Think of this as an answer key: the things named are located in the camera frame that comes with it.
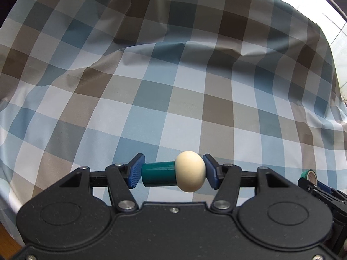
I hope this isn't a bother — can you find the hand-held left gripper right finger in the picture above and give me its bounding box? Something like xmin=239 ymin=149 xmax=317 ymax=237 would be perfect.
xmin=202 ymin=153 xmax=295 ymax=212

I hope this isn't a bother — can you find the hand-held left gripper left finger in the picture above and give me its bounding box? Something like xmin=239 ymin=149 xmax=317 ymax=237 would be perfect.
xmin=58 ymin=153 xmax=146 ymax=212

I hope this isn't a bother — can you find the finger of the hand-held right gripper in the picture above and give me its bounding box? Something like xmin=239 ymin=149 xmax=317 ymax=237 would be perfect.
xmin=297 ymin=177 xmax=347 ymax=207

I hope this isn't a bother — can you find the checkered tablecloth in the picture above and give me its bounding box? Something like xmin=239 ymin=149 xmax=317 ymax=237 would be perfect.
xmin=0 ymin=0 xmax=347 ymax=223

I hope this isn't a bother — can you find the green tape roll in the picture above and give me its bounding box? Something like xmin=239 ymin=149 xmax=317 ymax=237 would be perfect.
xmin=300 ymin=170 xmax=318 ymax=186

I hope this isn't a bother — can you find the wooden mushroom toy green stem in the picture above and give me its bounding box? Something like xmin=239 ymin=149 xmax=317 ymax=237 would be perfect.
xmin=141 ymin=151 xmax=207 ymax=193

